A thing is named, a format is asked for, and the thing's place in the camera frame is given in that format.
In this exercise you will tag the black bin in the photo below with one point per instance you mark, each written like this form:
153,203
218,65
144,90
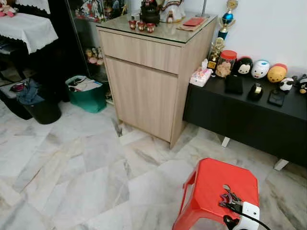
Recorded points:
45,112

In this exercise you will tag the black flat stand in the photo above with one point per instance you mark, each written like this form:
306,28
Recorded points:
277,98

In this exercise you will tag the pink white tissue pack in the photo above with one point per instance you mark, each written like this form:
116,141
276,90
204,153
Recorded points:
200,76

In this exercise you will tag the green bag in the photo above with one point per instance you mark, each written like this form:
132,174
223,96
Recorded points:
88,100

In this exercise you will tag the pink plush toy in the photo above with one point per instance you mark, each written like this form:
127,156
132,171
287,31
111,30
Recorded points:
7,10

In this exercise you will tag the blue gold trophy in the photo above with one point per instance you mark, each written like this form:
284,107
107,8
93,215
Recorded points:
227,19

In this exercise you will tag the jar with red lid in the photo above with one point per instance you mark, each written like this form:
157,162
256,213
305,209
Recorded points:
224,67

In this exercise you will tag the table with white cloth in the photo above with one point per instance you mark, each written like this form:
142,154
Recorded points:
26,29

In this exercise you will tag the black mouse plush toy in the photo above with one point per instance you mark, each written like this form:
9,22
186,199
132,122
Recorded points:
243,66

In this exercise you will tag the dark blue cloth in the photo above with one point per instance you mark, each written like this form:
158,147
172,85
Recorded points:
29,92

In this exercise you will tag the white round plush toy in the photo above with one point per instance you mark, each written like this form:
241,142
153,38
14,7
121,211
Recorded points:
260,70

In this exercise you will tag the small gold trophy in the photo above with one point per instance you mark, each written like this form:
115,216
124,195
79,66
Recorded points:
216,50

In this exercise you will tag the black square box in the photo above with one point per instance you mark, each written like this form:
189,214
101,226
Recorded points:
234,84

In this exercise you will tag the black incense pot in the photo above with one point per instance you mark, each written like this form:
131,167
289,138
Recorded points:
150,14

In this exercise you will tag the black tape dispenser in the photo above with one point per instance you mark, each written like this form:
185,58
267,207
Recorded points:
254,92

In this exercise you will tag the small plush toys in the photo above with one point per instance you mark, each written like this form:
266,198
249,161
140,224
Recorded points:
95,56

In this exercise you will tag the red plastic stool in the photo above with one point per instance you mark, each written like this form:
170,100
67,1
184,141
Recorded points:
206,179

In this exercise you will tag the black bag with sunglasses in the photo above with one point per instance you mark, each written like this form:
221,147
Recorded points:
9,98

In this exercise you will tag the white ceramic figurine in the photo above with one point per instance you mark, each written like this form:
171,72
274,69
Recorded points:
172,12

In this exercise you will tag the thin metal pole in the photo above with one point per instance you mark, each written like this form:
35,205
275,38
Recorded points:
204,7

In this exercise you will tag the black low console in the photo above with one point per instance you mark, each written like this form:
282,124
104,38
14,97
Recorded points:
240,120

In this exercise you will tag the small black white figure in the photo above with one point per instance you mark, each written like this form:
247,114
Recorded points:
286,84

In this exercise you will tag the small red cup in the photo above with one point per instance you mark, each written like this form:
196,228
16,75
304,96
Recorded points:
141,26
150,28
132,24

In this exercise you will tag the light wooden cabinet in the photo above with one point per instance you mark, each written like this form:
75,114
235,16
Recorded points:
144,86

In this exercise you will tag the red packet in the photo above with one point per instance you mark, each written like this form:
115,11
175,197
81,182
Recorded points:
194,22

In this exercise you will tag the glass display cabinet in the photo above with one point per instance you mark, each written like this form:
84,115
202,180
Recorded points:
84,33

